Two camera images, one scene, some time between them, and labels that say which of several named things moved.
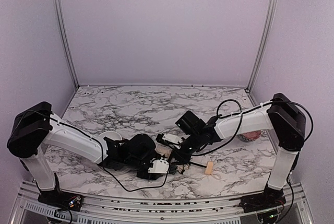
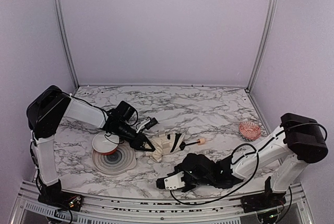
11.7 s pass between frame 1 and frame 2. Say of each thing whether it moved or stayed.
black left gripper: moved
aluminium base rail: stayed
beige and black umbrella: moved
